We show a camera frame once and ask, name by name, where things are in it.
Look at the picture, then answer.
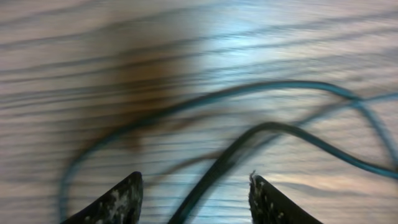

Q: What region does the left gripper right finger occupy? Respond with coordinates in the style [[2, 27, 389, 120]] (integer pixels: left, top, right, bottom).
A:
[[249, 171, 322, 224]]

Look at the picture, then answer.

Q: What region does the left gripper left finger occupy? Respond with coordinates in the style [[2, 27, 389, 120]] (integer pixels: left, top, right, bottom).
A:
[[62, 171, 143, 224]]

